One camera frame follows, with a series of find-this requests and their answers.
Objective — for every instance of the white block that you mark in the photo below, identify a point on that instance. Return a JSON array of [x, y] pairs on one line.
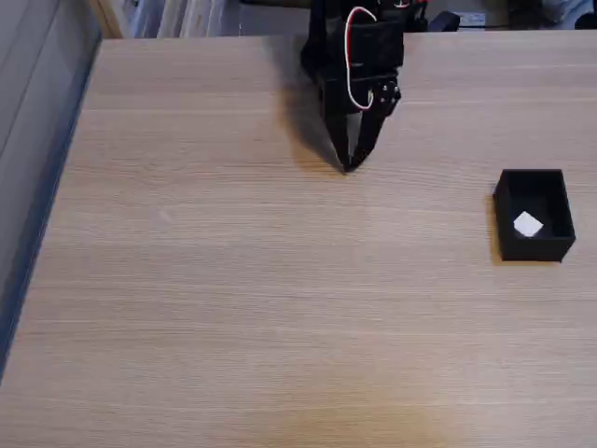
[[528, 224]]

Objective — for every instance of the black box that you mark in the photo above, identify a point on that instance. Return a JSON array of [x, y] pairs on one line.
[[534, 249]]

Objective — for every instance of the dark blue object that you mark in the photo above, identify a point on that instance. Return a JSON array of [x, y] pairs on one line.
[[444, 22]]

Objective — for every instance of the stack of pale boards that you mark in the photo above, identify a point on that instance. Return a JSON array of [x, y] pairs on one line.
[[186, 18]]

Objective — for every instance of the light wooden frame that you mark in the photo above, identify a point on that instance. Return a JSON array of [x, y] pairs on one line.
[[108, 18]]

